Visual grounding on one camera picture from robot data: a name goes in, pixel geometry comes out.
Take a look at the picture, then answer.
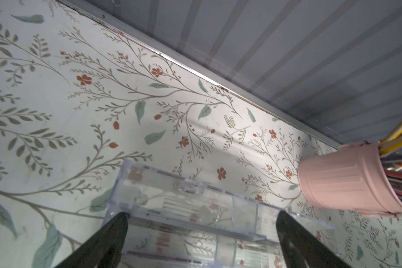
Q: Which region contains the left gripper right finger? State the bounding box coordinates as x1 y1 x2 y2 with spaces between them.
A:
276 211 350 268

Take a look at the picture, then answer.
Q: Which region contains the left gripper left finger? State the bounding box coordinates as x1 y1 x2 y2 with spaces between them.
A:
57 212 130 268

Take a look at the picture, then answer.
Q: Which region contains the clear acrylic card organizer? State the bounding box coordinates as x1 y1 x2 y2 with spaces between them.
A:
105 160 339 268

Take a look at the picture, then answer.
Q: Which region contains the pink pencil cup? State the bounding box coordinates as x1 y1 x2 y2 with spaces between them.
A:
298 144 402 216

